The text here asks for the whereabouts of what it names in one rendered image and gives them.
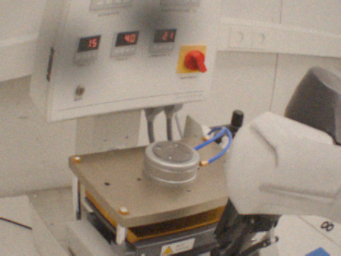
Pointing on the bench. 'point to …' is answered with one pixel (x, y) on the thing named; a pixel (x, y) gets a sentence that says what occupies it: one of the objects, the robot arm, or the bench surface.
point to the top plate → (156, 179)
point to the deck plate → (55, 211)
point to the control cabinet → (123, 67)
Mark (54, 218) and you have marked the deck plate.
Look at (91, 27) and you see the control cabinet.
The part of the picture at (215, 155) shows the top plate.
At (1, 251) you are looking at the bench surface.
